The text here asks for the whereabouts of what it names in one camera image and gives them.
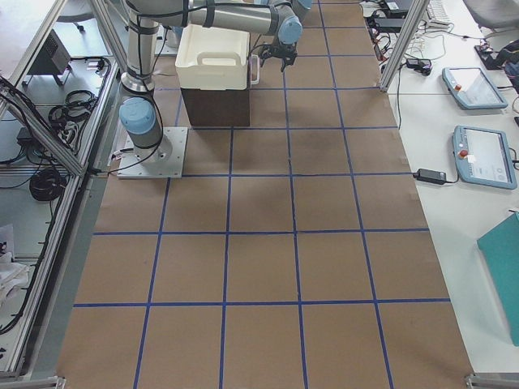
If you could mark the teach pendant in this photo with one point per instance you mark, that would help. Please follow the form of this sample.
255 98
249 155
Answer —
472 88
482 157

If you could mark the white plastic storage bin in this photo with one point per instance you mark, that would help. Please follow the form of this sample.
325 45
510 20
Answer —
212 58

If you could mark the aluminium frame post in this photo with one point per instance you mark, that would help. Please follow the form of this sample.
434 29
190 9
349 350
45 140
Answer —
410 26

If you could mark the wooden drawer with white handle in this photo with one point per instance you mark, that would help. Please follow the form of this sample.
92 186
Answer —
255 69

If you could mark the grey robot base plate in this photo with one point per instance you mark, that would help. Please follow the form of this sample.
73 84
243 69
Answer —
166 161

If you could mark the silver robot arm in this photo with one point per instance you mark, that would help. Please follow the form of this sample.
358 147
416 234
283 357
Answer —
138 113

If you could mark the upper teach pendant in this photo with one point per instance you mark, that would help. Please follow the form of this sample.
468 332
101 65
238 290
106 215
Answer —
472 88

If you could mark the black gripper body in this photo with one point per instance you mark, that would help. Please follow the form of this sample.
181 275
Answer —
279 50

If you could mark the lower teach pendant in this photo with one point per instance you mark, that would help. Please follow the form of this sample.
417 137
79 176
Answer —
482 157

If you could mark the dark wooden drawer cabinet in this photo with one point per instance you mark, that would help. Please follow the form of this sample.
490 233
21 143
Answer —
218 108

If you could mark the black power adapter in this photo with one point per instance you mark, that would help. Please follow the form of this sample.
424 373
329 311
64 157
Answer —
430 176

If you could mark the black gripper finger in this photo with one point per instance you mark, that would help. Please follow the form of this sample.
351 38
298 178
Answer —
287 60
264 56

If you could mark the brown paper mat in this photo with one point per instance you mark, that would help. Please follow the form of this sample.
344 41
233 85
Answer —
293 253

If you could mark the black equipment box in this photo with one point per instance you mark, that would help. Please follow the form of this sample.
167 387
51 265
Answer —
52 59

